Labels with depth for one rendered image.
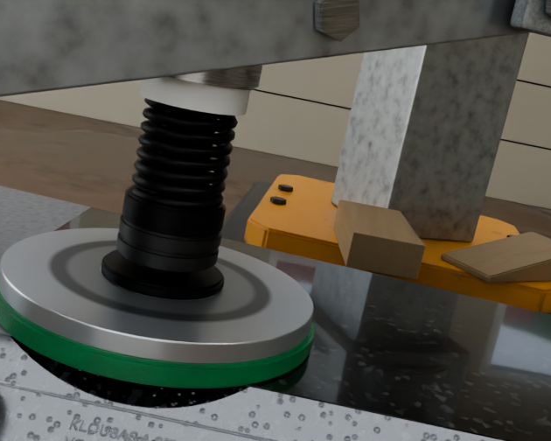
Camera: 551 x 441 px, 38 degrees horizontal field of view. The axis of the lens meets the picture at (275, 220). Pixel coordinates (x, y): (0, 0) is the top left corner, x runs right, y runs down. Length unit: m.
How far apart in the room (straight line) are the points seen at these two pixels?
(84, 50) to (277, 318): 0.21
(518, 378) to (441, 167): 0.77
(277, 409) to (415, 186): 0.87
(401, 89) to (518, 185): 5.80
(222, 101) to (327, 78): 6.18
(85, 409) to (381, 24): 0.29
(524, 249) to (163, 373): 0.92
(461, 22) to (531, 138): 6.51
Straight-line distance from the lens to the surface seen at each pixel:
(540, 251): 1.31
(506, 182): 7.05
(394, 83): 1.33
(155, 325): 0.48
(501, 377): 0.60
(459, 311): 0.72
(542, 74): 7.01
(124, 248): 0.53
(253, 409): 0.48
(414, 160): 1.31
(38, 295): 0.50
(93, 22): 0.44
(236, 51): 0.47
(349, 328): 0.61
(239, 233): 1.30
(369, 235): 1.08
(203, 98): 0.49
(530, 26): 0.55
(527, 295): 1.24
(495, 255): 1.27
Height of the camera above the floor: 1.08
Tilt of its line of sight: 14 degrees down
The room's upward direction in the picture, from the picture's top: 12 degrees clockwise
